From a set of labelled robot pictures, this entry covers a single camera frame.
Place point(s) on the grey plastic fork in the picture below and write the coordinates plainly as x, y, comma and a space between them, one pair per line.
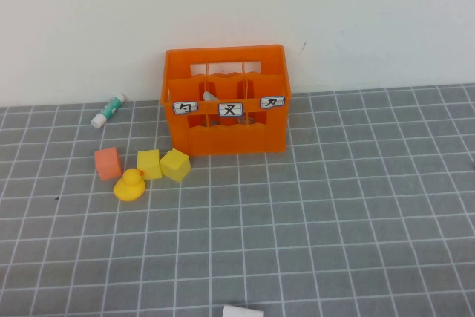
208, 96

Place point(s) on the orange plastic cutlery holder crate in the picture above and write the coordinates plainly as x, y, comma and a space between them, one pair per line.
226, 139

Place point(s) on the white label character 叉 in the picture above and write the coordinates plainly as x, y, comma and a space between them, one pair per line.
230, 109

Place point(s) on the white label character 刀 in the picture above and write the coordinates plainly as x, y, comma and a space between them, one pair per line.
272, 102

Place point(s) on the white label character 勺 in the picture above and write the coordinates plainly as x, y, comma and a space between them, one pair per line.
185, 107

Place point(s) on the yellow foam cube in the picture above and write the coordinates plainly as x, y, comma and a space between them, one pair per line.
174, 165
148, 164

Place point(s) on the yellow rubber duck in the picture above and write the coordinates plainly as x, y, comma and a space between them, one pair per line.
128, 187

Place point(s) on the orange foam cube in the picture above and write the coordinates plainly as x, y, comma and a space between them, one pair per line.
107, 164

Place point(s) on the white green glue stick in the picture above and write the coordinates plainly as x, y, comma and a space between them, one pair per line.
107, 111

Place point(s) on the white paper piece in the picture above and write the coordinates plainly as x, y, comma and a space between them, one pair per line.
241, 311

